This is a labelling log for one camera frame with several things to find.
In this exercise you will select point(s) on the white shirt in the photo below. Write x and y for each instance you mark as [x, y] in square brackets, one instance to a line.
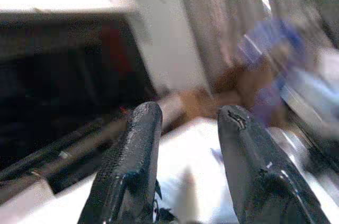
[190, 155]

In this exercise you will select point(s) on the dark grey curtain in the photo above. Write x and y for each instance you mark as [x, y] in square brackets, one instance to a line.
[225, 9]

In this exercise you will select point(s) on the brown cardboard box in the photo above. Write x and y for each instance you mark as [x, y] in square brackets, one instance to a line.
[230, 83]

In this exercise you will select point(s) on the black desk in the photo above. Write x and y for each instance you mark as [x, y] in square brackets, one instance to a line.
[53, 75]

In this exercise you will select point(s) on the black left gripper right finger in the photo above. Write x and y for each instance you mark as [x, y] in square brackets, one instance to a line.
[251, 171]

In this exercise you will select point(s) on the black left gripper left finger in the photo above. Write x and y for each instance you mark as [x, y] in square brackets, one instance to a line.
[132, 160]

